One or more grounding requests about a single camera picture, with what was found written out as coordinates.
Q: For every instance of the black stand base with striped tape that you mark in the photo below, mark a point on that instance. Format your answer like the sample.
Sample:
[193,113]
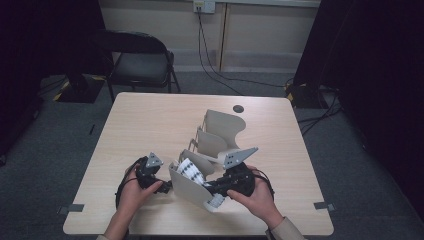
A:
[80,90]

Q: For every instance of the white expandable divider rack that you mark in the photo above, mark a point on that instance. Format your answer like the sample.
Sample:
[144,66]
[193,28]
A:
[220,133]

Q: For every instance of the black folding chair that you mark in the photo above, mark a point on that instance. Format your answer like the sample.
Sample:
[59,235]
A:
[140,66]

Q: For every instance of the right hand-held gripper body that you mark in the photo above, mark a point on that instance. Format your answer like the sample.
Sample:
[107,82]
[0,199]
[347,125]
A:
[240,180]

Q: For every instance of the grey tape strip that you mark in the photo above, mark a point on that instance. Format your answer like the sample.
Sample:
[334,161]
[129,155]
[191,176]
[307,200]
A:
[324,206]
[71,208]

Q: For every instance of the white cloth with black pattern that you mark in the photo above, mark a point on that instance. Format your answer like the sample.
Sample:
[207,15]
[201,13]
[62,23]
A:
[193,171]

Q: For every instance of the person's right hand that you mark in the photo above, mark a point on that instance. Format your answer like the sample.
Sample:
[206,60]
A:
[258,203]

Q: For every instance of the white wall socket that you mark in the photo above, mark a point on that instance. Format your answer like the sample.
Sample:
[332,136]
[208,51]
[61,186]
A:
[204,6]

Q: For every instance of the person's left hand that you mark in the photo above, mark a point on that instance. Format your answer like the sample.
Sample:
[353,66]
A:
[133,200]

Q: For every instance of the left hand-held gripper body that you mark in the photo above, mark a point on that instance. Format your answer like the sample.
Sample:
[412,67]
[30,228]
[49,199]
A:
[146,173]

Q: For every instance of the dark curtain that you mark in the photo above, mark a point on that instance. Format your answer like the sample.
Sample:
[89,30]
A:
[376,83]

